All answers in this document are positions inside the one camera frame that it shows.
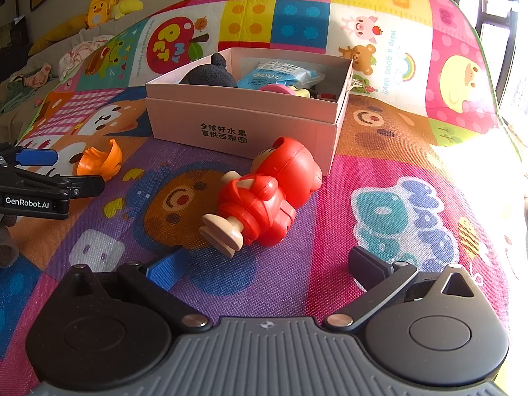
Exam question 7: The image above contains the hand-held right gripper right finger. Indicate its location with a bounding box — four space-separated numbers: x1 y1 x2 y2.
324 247 481 331

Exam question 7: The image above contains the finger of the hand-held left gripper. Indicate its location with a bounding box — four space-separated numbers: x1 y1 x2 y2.
0 165 105 201
0 142 60 170

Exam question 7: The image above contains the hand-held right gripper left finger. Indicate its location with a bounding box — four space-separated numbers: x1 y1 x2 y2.
53 245 211 331

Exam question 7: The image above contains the orange plastic toy piece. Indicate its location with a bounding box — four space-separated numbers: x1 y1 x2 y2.
76 138 123 182

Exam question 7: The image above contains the red toy figure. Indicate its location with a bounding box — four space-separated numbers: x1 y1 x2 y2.
198 136 323 258

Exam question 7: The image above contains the pink cardboard box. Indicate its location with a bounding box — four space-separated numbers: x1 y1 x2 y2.
145 47 354 177

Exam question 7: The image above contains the black plush toy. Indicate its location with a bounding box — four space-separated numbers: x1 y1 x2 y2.
178 53 239 88

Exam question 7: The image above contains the yellow and pink cake toy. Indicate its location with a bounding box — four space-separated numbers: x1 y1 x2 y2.
258 83 314 99

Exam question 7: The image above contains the blue face mask packet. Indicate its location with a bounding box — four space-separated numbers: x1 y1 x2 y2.
237 60 326 90

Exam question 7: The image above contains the green cloth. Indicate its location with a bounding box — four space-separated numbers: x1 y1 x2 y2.
0 80 40 114

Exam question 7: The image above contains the small pink cloth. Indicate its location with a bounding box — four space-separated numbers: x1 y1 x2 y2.
20 64 53 88

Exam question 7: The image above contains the pink and white cloth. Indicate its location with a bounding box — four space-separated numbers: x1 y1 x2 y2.
58 35 114 81

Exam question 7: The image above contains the long yellow plush pillow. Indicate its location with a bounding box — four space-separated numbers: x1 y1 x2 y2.
28 13 89 56

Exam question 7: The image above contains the colourful cartoon play mat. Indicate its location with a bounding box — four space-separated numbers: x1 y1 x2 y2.
0 0 528 396

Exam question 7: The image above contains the yellow duck plush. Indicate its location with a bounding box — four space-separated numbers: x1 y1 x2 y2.
86 0 114 29

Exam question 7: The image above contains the window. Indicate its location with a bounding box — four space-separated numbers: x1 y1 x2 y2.
454 0 528 116

